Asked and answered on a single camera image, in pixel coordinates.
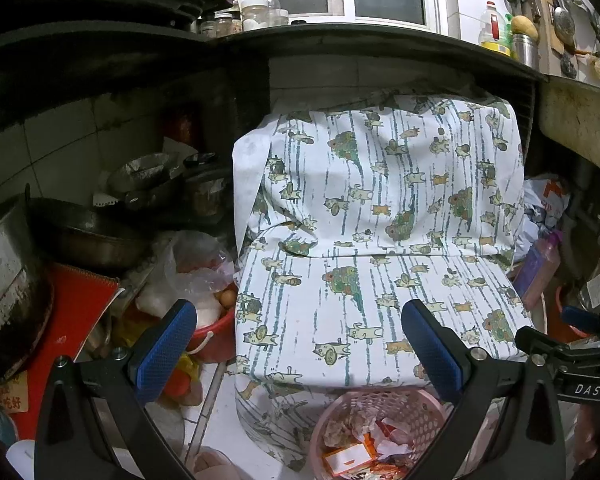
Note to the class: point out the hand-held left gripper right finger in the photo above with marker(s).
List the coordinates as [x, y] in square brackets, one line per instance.
[432, 350]

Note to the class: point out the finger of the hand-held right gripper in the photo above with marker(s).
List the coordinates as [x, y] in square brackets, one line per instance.
[577, 317]
[555, 342]

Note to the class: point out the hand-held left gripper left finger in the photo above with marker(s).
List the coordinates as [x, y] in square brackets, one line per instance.
[162, 345]

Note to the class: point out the pink plastic mesh basket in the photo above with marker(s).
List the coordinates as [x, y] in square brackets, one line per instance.
[420, 400]

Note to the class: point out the white printed wrapper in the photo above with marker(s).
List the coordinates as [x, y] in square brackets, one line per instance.
[390, 445]

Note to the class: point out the brown printed wrapper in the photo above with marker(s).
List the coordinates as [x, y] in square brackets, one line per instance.
[340, 432]

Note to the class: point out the orange and white carton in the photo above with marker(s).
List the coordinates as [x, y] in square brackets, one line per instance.
[347, 460]

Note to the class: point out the small orange bucket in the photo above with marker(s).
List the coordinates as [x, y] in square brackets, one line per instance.
[562, 317]

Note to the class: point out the yellow plastic bag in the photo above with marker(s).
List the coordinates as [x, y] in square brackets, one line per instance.
[186, 370]

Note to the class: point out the red plastic bucket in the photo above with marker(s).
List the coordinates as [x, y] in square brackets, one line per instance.
[215, 340]

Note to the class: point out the purple plastic bottle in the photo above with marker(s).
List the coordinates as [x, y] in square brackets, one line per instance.
[537, 270]

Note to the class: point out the white metal rod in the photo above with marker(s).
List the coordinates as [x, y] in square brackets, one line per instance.
[207, 405]

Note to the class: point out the brown egg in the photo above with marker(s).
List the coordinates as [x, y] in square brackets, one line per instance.
[226, 297]

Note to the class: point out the clear white plastic bag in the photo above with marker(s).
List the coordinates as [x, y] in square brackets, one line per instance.
[195, 260]

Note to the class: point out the white orange plastic bag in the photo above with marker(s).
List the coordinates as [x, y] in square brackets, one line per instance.
[545, 205]

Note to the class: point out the dark metal wok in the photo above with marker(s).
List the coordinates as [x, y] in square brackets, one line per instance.
[90, 245]

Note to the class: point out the animal print white cloth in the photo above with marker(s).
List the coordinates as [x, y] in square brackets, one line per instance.
[380, 210]

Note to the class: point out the large worn metal pot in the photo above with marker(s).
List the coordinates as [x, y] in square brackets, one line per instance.
[10, 285]

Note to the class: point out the stained stone sink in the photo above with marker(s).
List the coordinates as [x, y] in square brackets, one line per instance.
[580, 115]

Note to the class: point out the steel canister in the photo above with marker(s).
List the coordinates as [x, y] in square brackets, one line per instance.
[525, 50]

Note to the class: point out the hanging metal ladle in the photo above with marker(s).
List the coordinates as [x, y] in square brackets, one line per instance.
[564, 22]

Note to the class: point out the cooking oil bottle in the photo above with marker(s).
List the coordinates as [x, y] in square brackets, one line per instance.
[492, 30]

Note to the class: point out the dark kitchen counter slab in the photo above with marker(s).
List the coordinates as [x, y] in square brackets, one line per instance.
[380, 50]

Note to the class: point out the small glass spice jar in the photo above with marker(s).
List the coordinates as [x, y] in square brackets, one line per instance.
[208, 25]
[224, 24]

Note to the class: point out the glass jar white contents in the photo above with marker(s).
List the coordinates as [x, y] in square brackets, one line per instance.
[255, 15]

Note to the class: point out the clear bottle red cap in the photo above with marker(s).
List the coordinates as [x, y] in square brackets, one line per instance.
[272, 7]

